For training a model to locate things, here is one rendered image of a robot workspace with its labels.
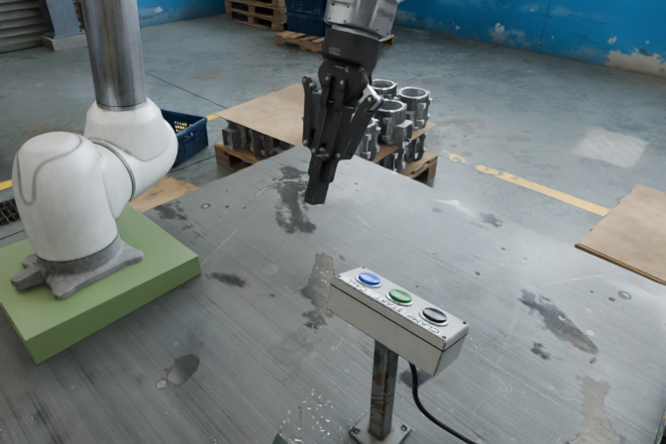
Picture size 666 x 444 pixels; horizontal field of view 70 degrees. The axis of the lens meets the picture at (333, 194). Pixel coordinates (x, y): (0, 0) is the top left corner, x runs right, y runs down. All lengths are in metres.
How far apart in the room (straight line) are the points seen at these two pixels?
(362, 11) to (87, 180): 0.61
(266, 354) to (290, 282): 0.19
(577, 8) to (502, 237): 4.90
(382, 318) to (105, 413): 0.50
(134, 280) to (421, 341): 0.64
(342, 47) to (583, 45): 5.46
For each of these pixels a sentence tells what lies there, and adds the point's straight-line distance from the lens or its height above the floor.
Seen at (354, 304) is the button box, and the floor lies 1.06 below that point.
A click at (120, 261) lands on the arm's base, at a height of 0.87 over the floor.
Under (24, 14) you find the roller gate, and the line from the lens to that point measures 6.90.
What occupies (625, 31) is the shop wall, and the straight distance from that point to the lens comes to 5.88.
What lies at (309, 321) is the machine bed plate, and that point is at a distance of 0.96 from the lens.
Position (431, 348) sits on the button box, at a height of 1.06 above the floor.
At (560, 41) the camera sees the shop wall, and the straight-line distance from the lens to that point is 6.09.
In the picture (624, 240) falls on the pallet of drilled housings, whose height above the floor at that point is 0.15.
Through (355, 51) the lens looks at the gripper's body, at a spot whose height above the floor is 1.34.
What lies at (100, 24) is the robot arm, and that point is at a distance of 1.05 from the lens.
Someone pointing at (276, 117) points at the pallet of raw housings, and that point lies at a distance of 3.01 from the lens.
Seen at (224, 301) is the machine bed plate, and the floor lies 0.80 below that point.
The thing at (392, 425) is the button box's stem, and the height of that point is 0.81.
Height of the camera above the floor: 1.50
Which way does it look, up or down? 32 degrees down
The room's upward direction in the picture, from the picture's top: straight up
